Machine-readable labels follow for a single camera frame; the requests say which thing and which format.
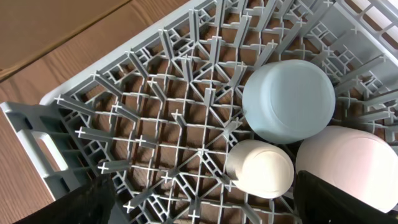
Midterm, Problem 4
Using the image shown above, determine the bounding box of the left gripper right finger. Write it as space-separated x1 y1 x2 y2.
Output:
293 170 397 224

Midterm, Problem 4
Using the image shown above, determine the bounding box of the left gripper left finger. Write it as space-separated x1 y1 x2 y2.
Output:
15 174 116 224

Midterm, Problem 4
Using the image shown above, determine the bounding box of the pink bowl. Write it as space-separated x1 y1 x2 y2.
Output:
295 126 397 213

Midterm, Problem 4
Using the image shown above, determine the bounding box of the white cup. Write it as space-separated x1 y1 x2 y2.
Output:
225 139 294 198

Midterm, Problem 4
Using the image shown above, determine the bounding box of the light blue bowl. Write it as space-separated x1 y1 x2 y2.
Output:
243 60 336 144

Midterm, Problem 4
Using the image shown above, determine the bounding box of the grey dishwasher rack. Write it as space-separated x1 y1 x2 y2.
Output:
1 1 397 223

